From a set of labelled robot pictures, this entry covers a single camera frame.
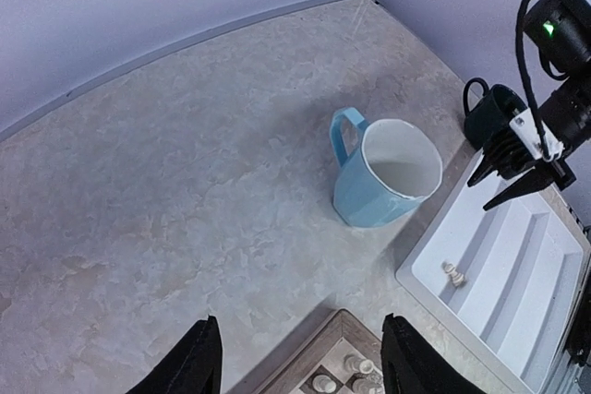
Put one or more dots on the light blue mug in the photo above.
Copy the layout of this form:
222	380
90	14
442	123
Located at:
386	168

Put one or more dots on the cream chess piece on board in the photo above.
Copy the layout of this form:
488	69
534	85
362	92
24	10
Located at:
366	386
324	384

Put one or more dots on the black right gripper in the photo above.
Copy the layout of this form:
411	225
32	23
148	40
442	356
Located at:
556	173

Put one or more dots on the cream pawn on board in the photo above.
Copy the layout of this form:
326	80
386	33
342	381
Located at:
358	365

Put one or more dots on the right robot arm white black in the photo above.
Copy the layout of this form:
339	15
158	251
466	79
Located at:
560	30

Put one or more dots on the white plastic divided tray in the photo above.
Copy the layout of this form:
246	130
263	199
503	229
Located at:
526	265

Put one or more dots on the wooden chessboard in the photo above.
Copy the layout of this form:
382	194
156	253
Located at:
317	346

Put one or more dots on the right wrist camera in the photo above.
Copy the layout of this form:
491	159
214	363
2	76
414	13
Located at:
518	146

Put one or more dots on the dark green mug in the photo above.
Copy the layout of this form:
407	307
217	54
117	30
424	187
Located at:
495	109

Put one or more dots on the small cream pawn in tray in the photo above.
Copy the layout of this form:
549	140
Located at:
456	278

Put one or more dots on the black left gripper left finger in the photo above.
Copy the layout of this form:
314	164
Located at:
194	365

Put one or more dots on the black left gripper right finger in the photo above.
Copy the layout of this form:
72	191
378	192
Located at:
411	365

